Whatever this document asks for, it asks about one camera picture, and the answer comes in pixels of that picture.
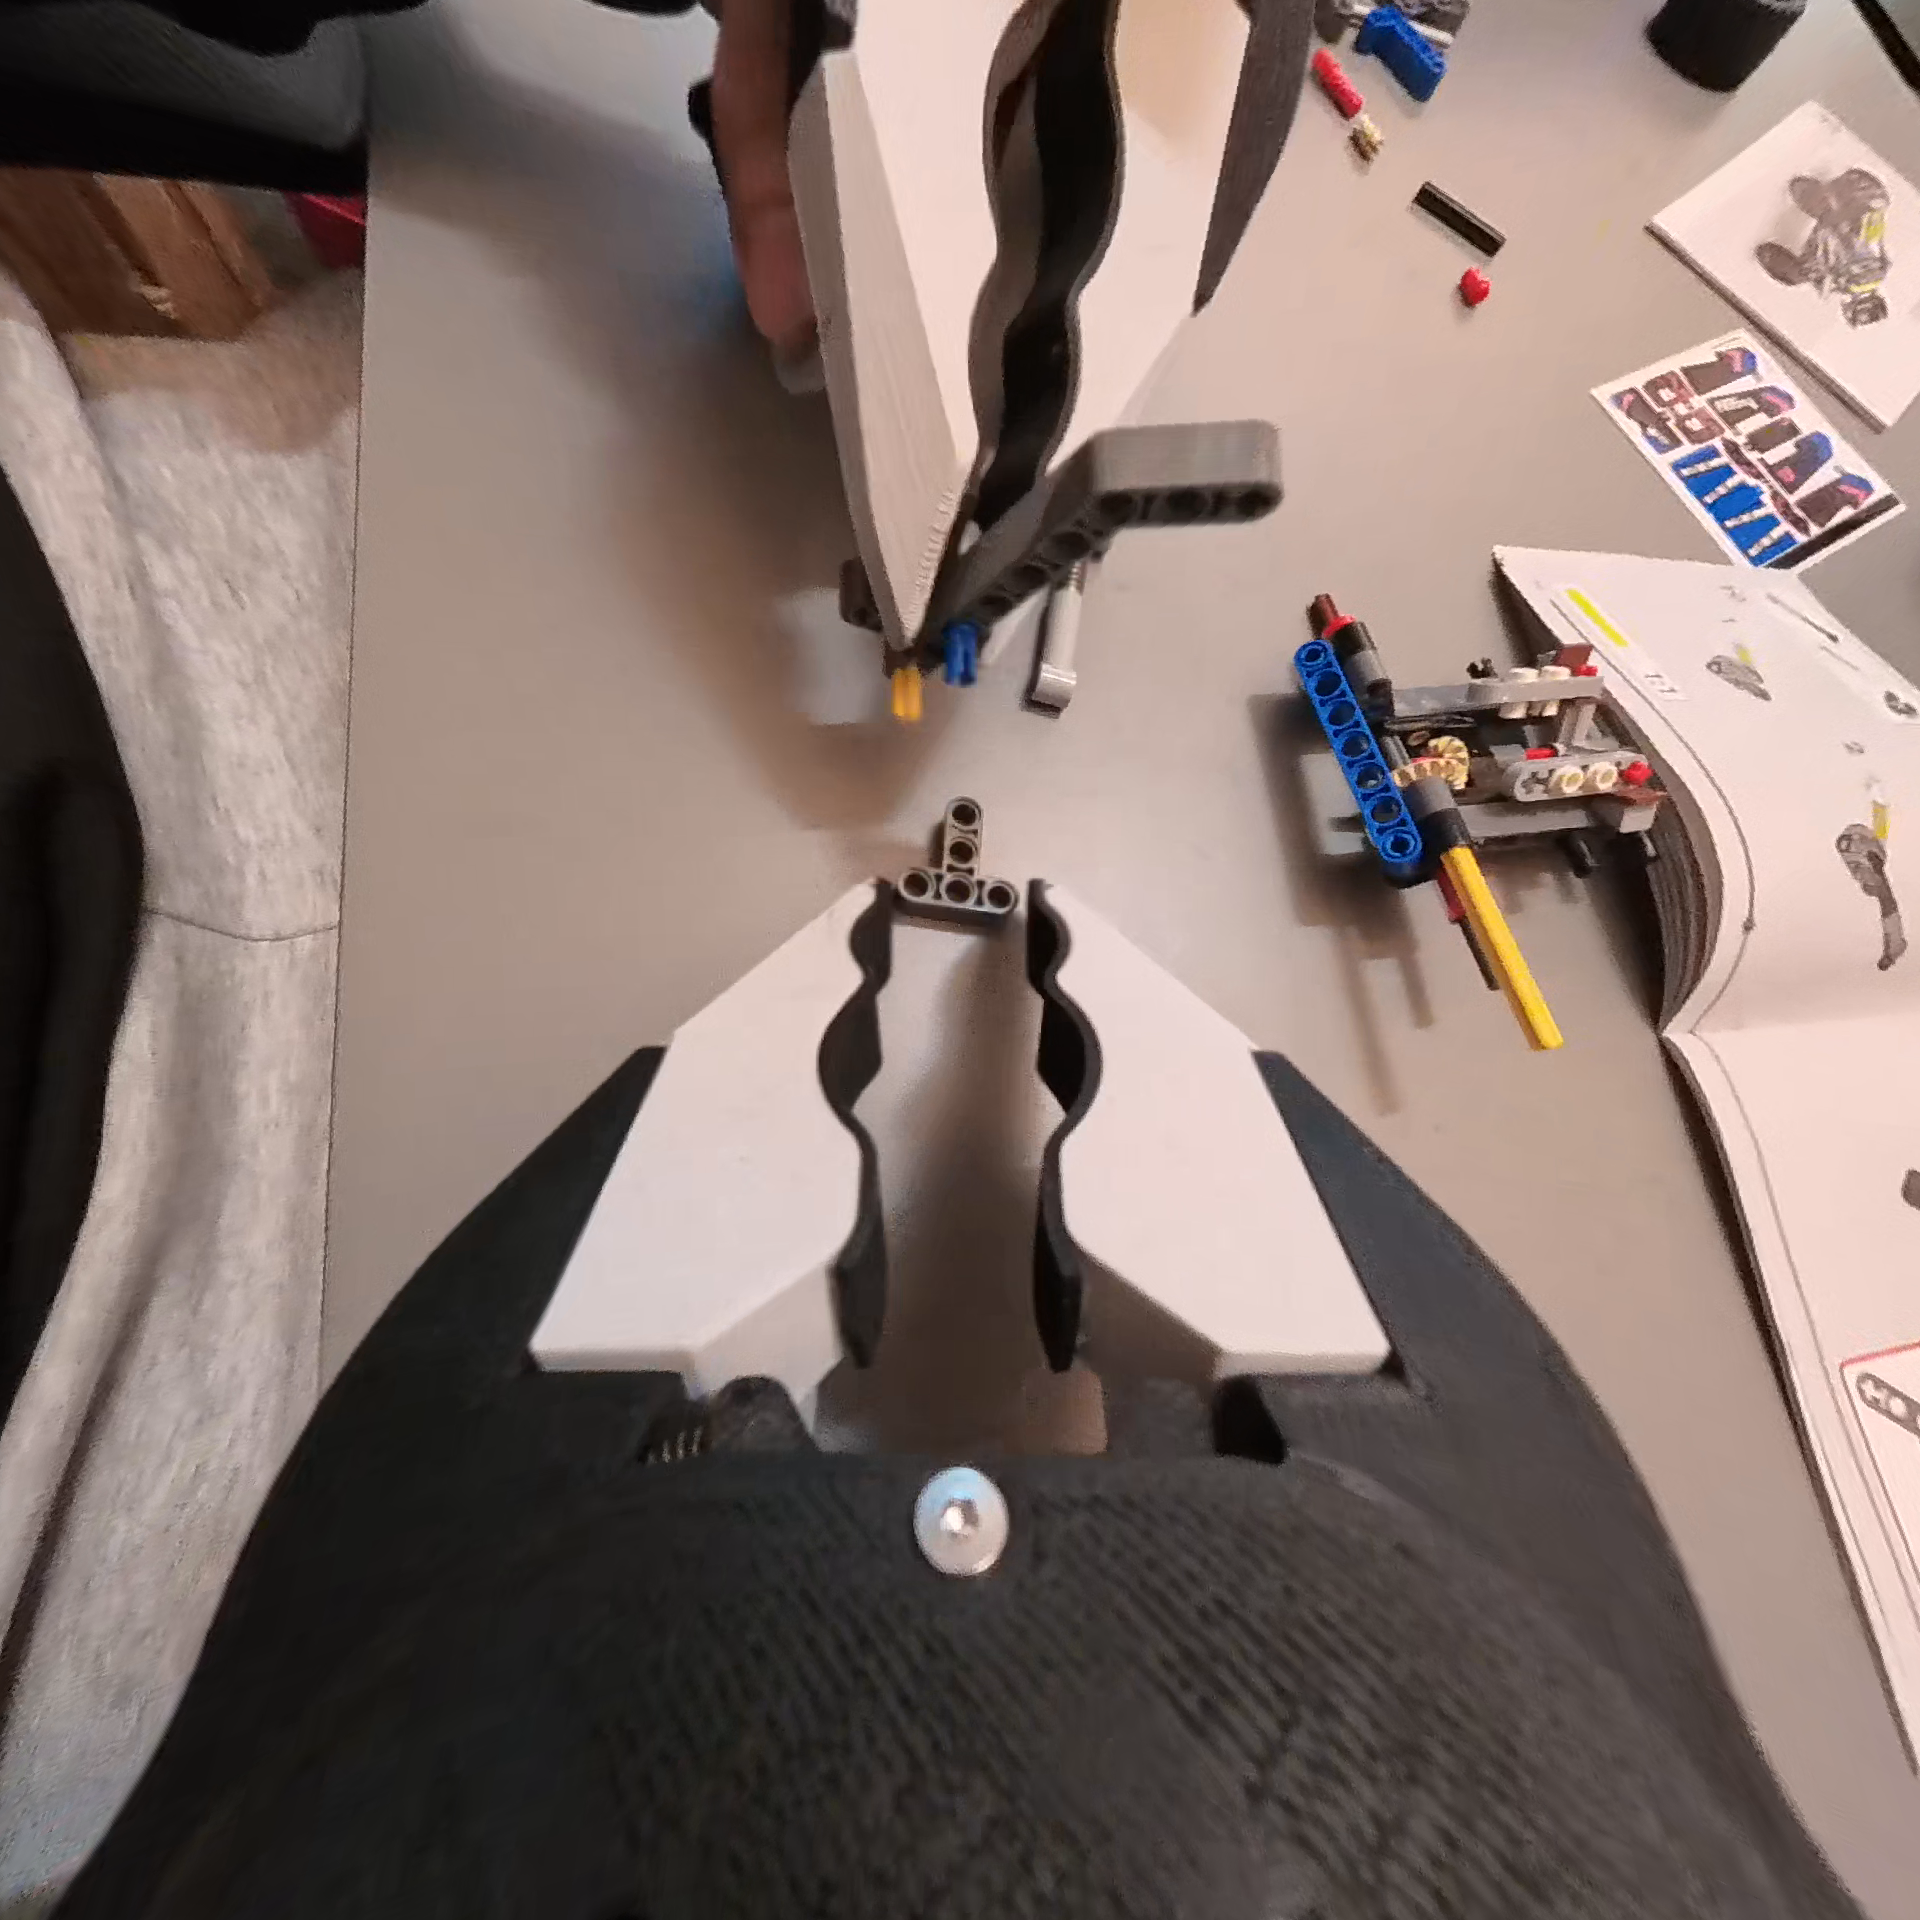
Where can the lego chassis with blue beam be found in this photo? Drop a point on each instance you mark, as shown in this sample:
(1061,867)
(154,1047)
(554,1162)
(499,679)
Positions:
(1501,720)

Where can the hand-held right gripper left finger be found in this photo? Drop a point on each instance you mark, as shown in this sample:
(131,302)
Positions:
(704,1170)

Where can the black short axle piece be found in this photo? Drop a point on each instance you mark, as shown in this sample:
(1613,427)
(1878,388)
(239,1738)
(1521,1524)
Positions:
(1458,217)

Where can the person's left hand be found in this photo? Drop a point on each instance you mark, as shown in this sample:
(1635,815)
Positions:
(758,194)

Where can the lego sticker sheet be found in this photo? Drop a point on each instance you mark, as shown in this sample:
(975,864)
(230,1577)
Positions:
(1741,450)

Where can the person's dark trousers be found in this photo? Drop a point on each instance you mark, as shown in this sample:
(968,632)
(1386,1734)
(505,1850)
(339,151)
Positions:
(61,930)

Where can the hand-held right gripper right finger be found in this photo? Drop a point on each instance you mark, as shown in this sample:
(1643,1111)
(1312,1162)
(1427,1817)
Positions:
(1200,1170)

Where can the blue lego piece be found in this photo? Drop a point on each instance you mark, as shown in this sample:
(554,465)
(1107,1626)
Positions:
(1402,54)

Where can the person's grey sweatshirt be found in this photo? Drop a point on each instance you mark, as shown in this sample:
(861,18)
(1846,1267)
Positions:
(165,750)

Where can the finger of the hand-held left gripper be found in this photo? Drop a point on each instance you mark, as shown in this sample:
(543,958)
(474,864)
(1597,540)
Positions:
(1185,150)
(885,300)

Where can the black cup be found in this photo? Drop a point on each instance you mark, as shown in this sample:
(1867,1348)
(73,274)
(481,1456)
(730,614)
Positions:
(1723,38)

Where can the small red lego piece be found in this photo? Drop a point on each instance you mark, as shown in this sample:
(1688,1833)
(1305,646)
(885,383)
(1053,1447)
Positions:
(1478,283)

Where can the grey lego arm assembly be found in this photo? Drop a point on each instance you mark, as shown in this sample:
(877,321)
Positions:
(1155,465)

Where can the dark grey T-shaped lego piece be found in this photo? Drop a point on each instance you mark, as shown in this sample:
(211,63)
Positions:
(960,884)

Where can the open lego instruction booklet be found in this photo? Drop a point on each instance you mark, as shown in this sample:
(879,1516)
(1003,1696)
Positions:
(1799,720)

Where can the closed thin instruction booklet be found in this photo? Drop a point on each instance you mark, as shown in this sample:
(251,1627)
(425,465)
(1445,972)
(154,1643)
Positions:
(1799,225)

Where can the red lego pin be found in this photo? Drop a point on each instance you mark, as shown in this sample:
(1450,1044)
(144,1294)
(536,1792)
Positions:
(1337,83)

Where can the dark cloth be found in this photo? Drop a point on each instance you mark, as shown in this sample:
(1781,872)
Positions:
(165,89)

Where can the red container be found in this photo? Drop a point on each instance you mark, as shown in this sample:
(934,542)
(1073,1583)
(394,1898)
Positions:
(330,228)

